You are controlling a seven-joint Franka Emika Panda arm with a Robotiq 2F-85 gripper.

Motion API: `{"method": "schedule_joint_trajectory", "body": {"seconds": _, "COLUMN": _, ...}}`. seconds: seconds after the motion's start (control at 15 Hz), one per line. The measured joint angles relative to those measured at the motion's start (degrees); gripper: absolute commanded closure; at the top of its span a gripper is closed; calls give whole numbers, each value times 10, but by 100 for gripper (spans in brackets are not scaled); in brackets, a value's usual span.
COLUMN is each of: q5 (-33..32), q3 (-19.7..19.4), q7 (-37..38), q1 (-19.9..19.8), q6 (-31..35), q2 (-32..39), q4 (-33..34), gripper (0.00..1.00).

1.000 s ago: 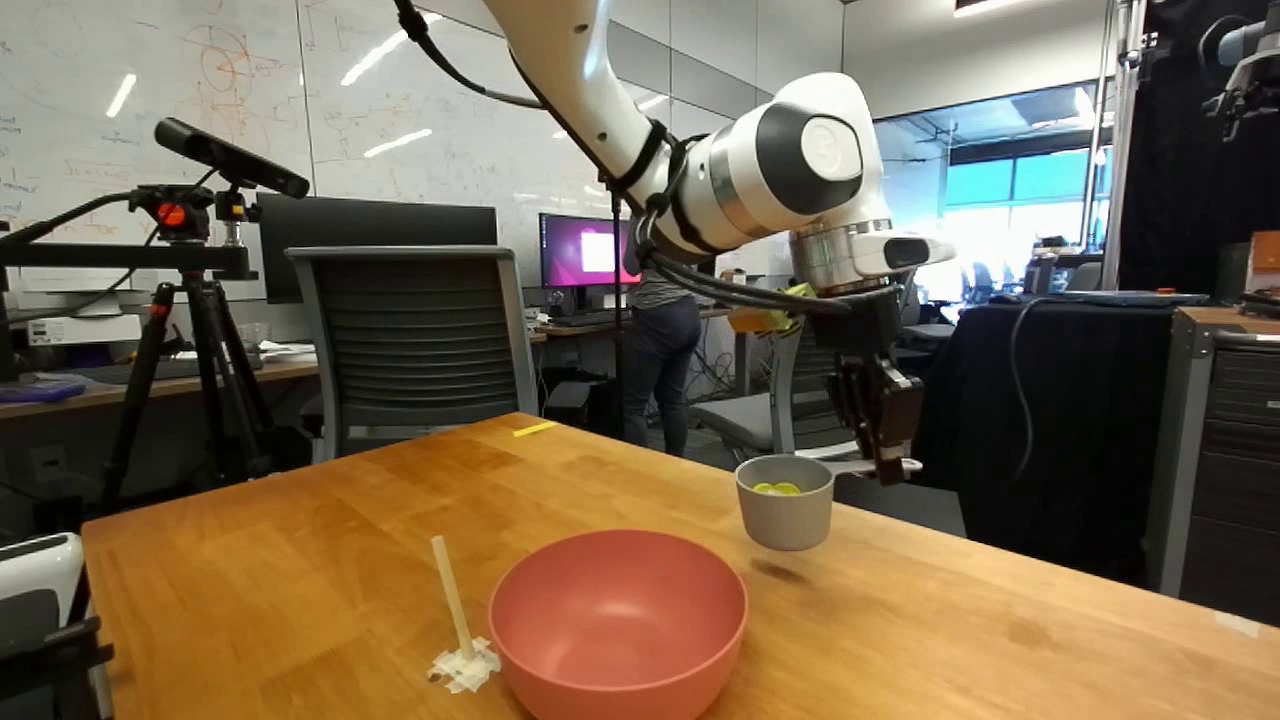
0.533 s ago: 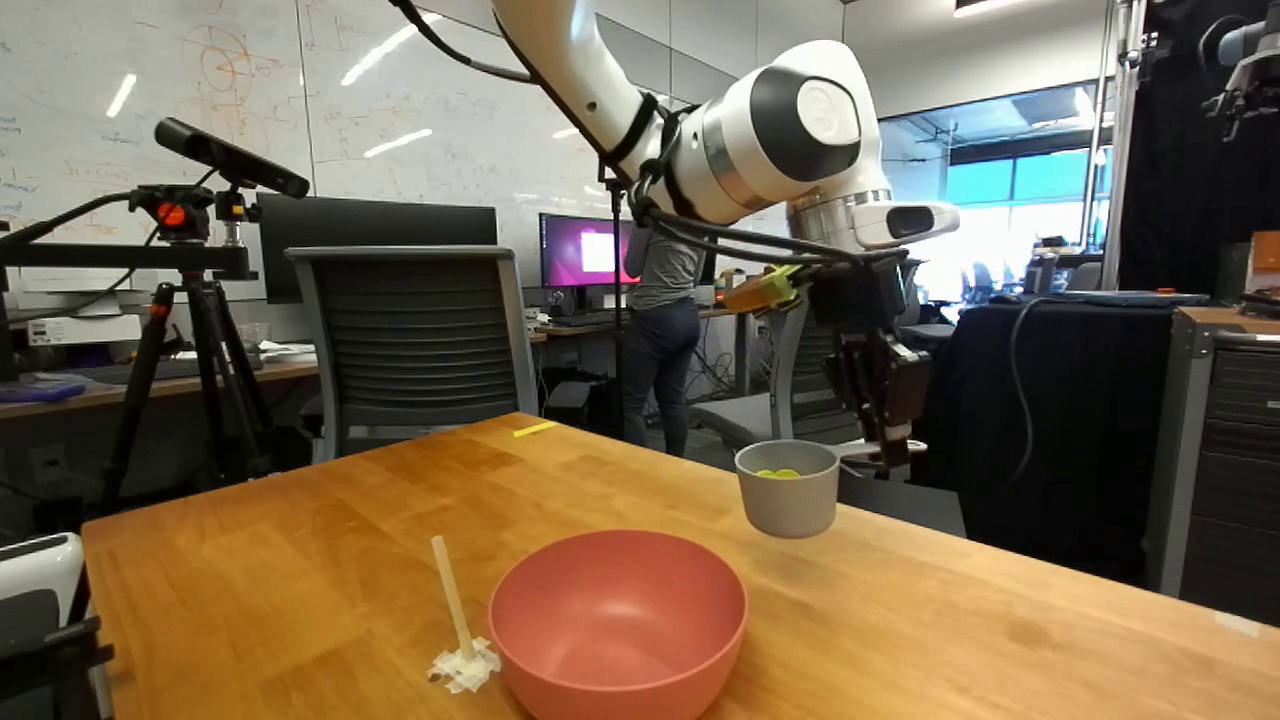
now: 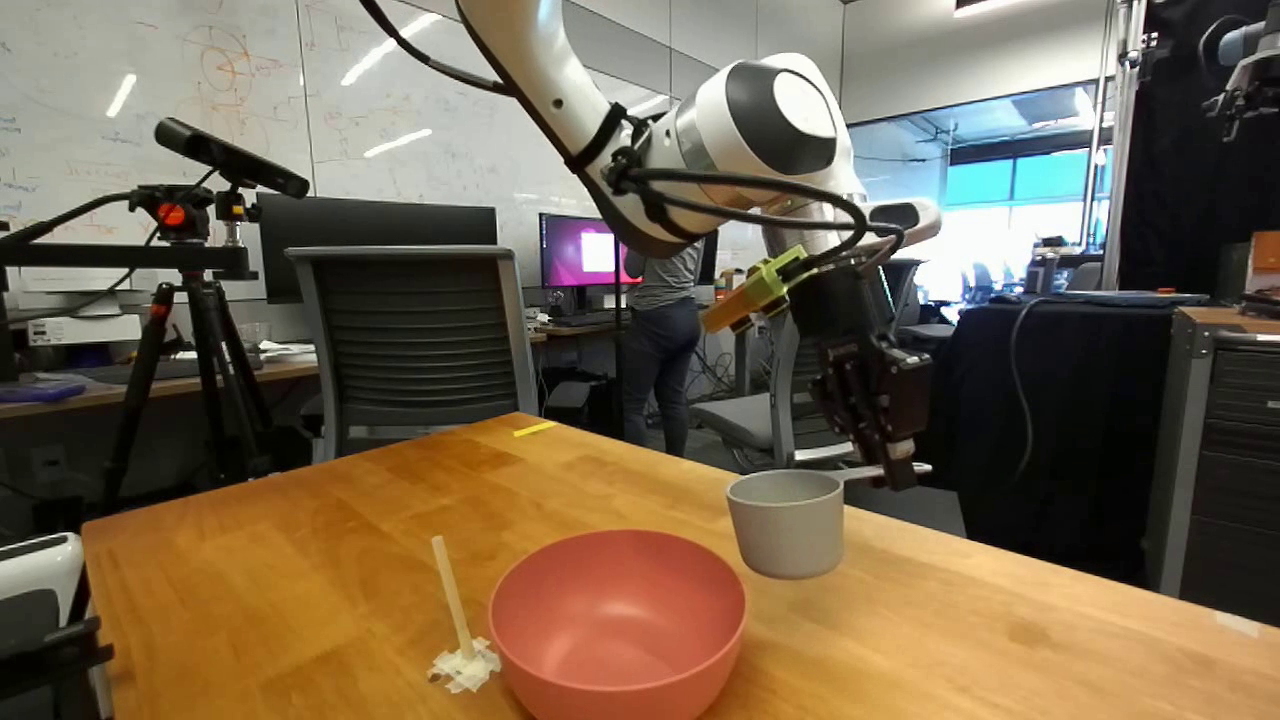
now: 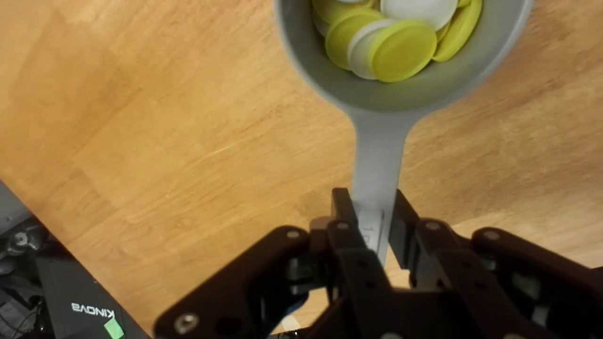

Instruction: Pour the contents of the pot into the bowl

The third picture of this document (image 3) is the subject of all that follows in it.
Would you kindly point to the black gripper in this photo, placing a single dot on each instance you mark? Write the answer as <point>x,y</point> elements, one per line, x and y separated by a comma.
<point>841,308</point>

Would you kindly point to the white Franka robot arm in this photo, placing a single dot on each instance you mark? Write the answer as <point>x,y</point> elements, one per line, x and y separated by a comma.
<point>745,126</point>

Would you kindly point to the pink bowl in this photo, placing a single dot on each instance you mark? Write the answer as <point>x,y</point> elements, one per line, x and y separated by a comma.
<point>618,625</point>

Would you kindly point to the black draped desk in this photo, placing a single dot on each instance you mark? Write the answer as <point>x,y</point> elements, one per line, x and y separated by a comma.
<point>1093,425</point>

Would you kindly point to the standing person grey shirt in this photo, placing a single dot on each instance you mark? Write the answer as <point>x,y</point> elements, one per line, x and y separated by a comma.
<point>666,355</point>

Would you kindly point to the monitor with purple screen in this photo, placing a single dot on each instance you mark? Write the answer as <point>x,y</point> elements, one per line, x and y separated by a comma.
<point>584,252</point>

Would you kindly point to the yellow tape strip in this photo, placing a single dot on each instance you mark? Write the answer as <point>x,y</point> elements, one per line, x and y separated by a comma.
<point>532,430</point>

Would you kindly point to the grey drawer cabinet wooden top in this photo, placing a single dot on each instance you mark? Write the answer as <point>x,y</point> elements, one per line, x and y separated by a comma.
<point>1227,452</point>

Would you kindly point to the black backdrop panel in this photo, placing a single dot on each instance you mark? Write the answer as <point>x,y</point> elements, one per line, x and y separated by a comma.
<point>1182,173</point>

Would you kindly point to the orange cardboard box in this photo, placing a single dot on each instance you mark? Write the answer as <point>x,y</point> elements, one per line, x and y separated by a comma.
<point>1264,266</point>

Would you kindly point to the grey mesh office chair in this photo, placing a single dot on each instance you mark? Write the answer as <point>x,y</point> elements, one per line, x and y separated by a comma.
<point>412,342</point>

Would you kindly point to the white stick with fluffy end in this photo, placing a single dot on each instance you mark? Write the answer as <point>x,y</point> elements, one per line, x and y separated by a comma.
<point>462,652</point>

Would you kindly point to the large black monitor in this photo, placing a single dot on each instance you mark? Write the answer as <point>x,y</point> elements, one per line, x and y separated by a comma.
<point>372,223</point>

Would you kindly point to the long wooden office desk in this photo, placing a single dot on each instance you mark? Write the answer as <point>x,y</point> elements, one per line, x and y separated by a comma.
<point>134,385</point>

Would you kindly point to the white and black equipment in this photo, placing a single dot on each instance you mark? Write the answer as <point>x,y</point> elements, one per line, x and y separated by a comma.
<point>41,625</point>

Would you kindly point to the yellow green camera mount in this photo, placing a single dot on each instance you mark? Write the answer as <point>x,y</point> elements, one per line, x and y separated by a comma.
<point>761,287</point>

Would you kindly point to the black camera tripod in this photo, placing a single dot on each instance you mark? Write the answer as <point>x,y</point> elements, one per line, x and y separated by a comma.
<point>201,346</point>

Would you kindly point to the black bar camera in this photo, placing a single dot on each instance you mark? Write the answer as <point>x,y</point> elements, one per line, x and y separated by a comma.
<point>231,158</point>

